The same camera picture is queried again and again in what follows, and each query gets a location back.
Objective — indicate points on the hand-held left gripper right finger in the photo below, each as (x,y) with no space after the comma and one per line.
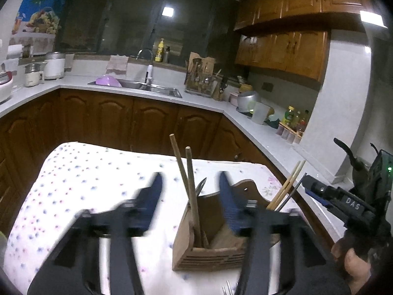
(230,202)

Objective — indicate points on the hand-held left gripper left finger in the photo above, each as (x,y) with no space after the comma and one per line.
(150,202)

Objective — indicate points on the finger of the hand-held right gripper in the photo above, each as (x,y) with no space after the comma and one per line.
(321,199)
(316,184)

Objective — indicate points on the wooden chopstick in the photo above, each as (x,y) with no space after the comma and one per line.
(284,184)
(192,190)
(179,166)
(289,184)

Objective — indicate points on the wooden utensil holder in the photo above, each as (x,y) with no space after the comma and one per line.
(211,255)

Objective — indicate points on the dish rack with utensils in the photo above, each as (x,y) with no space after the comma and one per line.
(201,83)

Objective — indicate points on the person's right hand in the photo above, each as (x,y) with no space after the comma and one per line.
(353,261)

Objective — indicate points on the row of spice jars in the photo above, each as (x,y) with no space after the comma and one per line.
(290,133)

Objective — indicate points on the green yellow-cap bottle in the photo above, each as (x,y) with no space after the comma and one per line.
(289,116)

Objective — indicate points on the floral white tablecloth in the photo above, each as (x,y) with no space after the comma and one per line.
(76,190)

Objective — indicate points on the translucent plastic cup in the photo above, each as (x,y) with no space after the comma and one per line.
(260,113)

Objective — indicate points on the wooden lower cabinets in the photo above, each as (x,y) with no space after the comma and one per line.
(107,119)

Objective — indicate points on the wooden cabinets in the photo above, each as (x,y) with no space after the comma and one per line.
(291,49)
(107,119)

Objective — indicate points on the metal pot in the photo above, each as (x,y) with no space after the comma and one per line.
(247,101)

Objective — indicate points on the metal sink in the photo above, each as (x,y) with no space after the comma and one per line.
(159,91)

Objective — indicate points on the purple plastic basin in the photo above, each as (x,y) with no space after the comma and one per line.
(107,81)

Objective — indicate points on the metal faucet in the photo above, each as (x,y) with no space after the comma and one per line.
(149,73)

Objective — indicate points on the wooden upper cabinets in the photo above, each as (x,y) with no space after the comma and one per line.
(291,49)

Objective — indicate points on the wooden cutting board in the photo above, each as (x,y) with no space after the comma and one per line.
(208,63)

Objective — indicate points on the beige dish towel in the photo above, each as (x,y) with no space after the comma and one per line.
(117,64)

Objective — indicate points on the dark bottle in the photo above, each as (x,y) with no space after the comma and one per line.
(166,55)

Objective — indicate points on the yellow bottle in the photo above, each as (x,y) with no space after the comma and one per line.
(159,52)

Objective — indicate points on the white pot with lid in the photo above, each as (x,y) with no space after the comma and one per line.
(55,66)

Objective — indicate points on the small white cooker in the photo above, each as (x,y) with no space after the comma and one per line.
(32,75)

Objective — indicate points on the dark kitchen window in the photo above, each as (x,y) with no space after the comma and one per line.
(122,21)

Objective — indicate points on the white rice cooker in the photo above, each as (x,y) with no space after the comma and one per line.
(4,87)

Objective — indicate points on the white paper roll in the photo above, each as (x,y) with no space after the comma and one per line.
(14,55)

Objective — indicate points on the dark wall socket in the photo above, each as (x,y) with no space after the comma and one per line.
(267,86)

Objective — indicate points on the white wall lamp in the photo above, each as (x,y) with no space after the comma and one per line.
(373,18)

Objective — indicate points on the tropical fruit wall poster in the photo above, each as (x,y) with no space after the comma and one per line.
(33,6)

